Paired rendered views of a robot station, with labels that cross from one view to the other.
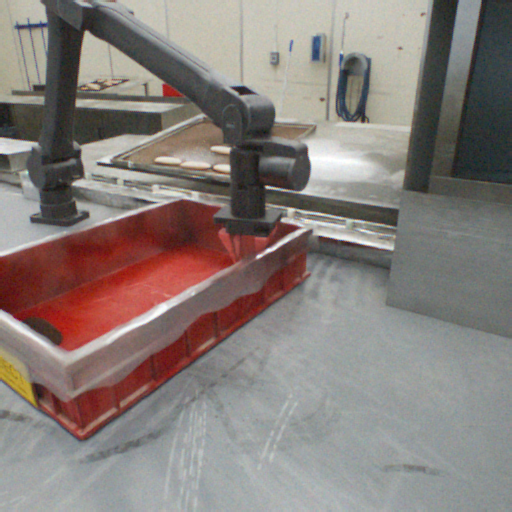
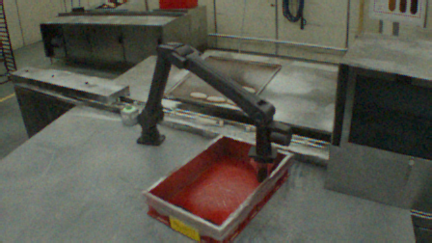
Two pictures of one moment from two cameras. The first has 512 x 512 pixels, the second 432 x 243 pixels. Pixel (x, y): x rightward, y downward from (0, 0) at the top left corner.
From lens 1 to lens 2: 0.61 m
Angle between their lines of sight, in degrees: 3
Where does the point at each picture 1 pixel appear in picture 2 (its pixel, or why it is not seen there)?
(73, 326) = (194, 208)
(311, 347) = (294, 212)
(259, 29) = not seen: outside the picture
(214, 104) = (250, 110)
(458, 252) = (351, 169)
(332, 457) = not seen: outside the picture
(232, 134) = (258, 123)
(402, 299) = (330, 186)
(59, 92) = (159, 86)
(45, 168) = (148, 120)
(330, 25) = not seen: outside the picture
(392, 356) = (326, 213)
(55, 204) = (150, 134)
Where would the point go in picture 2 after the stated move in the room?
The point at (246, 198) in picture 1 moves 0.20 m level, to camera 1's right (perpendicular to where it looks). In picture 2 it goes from (263, 148) to (319, 145)
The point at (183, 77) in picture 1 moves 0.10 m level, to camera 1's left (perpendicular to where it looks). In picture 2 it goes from (233, 95) to (204, 96)
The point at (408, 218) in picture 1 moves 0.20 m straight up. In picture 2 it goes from (333, 155) to (339, 102)
